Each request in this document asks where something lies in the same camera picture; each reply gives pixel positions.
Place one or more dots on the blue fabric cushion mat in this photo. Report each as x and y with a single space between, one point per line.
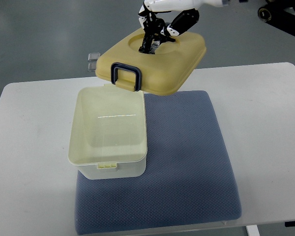
188 178

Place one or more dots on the black clamp under table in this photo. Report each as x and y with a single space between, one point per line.
290 224

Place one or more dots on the yellow storage box lid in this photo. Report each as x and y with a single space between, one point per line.
161 73

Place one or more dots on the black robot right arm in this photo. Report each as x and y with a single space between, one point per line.
279 14

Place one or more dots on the white storage box base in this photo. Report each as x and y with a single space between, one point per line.
109 133

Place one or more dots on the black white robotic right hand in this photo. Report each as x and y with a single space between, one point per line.
163 20

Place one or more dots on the white table leg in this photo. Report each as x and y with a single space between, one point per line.
252 230

